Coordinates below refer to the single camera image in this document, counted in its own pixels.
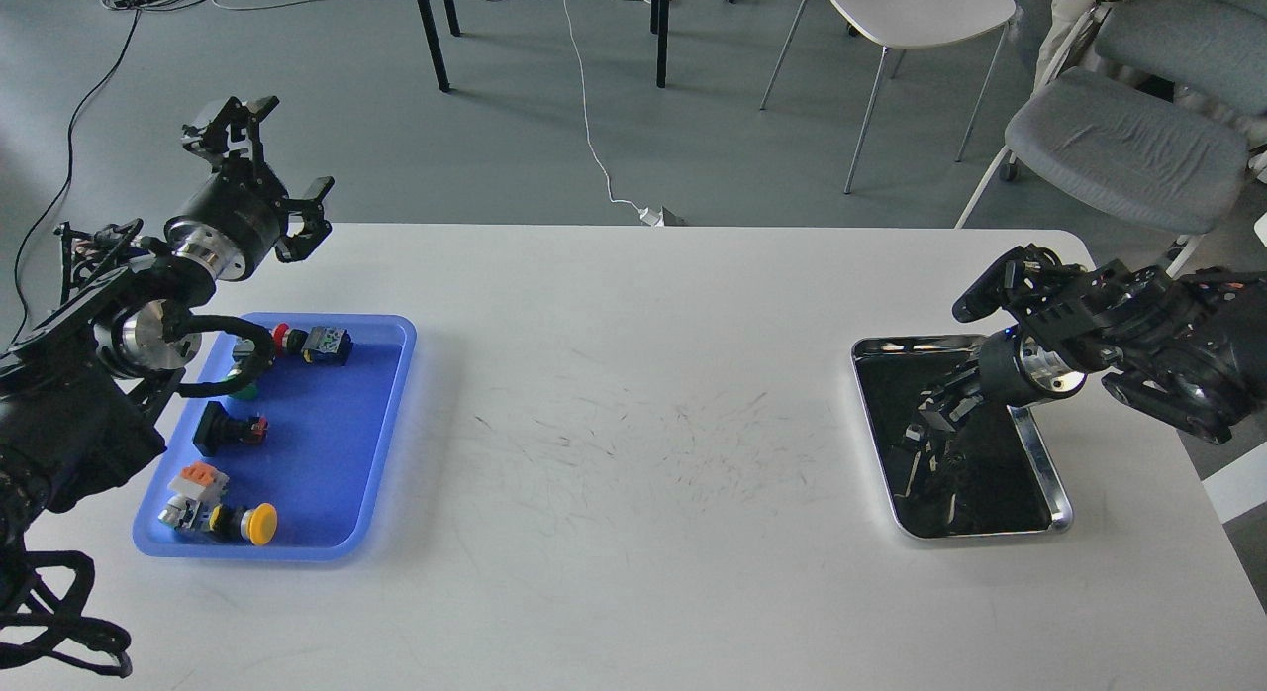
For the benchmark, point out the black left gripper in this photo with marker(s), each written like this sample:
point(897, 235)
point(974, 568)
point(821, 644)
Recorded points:
point(241, 212)

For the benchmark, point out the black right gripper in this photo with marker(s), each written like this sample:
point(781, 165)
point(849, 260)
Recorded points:
point(1012, 368)

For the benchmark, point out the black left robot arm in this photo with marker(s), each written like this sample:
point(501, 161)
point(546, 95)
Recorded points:
point(83, 389)

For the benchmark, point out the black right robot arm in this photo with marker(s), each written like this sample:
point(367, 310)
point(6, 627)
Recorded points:
point(1188, 352)

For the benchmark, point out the silver metal tray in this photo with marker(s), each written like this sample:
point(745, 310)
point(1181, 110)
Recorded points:
point(996, 476)

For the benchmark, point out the black contact block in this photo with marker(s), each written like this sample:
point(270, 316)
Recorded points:
point(327, 346)

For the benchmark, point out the blue plastic tray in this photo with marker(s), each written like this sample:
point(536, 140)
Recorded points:
point(329, 432)

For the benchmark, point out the grey upholstered chair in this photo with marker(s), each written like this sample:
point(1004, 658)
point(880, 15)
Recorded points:
point(1137, 157)

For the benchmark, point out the white plastic chair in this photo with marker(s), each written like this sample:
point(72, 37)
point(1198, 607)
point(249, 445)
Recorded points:
point(912, 24)

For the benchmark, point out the black table legs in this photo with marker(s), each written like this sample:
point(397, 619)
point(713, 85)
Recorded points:
point(436, 38)

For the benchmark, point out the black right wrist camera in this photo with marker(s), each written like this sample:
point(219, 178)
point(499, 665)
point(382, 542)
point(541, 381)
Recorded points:
point(1020, 276)

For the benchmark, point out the red push button switch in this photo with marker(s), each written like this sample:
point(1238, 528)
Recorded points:
point(286, 341)

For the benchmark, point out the black selector switch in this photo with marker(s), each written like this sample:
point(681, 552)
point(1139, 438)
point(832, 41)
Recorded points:
point(216, 427)

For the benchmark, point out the orange white switch block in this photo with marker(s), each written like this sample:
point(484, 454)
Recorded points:
point(197, 492)

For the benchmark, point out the yellow push button switch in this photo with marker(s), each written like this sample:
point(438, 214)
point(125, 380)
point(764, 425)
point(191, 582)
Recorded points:
point(240, 524)

